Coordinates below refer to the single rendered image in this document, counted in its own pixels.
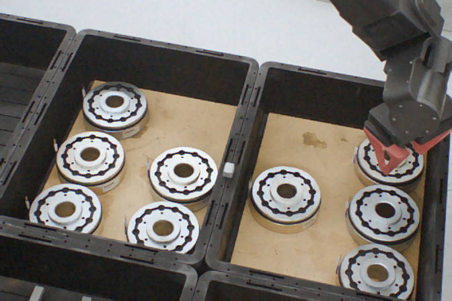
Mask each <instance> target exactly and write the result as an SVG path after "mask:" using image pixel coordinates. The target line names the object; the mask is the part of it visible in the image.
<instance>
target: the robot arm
mask: <svg viewBox="0 0 452 301"><path fill-rule="evenodd" d="M329 1H330V2H331V3H332V5H333V6H334V7H335V8H336V10H337V11H338V13H339V16H340V17H341V18H342V19H343V20H344V21H345V22H347V23H348V24H349V25H350V26H352V33H353V34H354V35H356V36H357V37H358V38H359V39H361V40H362V41H363V42H364V43H365V44H366V45H367V46H368V47H369V48H370V49H371V50H372V51H373V53H374V54H375V55H376V57H377V58H378V59H379V60H380V61H381V62H383V61H385V66H384V68H383V72H384V73H385V74H386V75H387V76H386V80H385V87H384V90H383V100H384V103H382V104H381V105H378V106H377V107H374V108H373V109H371V110H370V112H369V117H368V120H367V121H366V122H365V125H364V129H363V130H364V132H365V134H366V136H367V138H368V139H369V142H370V143H371V146H372V147H373V149H374V151H375V155H376V158H377V162H378V165H379V169H380V170H381V171H382V172H383V173H384V174H385V175H389V174H390V173H391V172H392V171H393V170H394V169H395V168H396V167H397V166H398V165H399V164H400V163H401V162H402V161H403V160H404V159H406V158H407V157H408V156H409V155H410V151H408V150H407V149H406V148H405V145H406V144H408V143H409V142H411V141H413V143H414V150H415V151H416V152H417V153H418V154H420V155H423V154H424V153H425V152H426V151H427V150H429V149H430V148H431V147H432V146H434V145H435V144H436V143H437V142H439V141H440V140H441V139H443V138H444V137H446V135H448V134H449V133H451V132H452V101H451V100H450V99H449V98H448V97H446V94H447V84H448V82H449V77H450V75H451V71H452V41H451V40H449V39H447V38H446V37H444V36H442V35H441V33H442V30H443V25H444V22H445V20H444V19H443V17H442V16H441V14H440V12H441V7H440V6H439V4H438V3H437V2H436V0H329ZM383 148H384V149H385V150H386V151H387V154H388V155H389V156H390V158H391V159H390V161H389V163H388V164H385V159H384V154H383Z"/></svg>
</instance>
